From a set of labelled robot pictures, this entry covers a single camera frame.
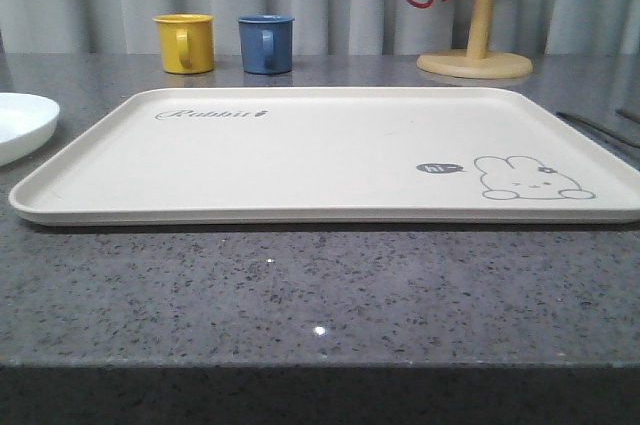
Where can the beige rabbit serving tray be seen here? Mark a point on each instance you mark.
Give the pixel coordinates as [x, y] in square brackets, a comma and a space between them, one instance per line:
[352, 154]

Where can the white round plate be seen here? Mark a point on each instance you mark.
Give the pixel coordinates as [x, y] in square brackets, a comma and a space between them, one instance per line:
[27, 122]

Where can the blue enamel mug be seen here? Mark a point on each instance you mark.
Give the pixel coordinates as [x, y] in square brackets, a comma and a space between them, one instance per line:
[266, 43]

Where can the wooden mug tree stand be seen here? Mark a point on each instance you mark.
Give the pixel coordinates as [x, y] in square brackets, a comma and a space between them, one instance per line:
[477, 61]

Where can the yellow enamel mug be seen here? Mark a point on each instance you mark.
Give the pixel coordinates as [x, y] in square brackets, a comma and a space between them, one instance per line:
[186, 42]

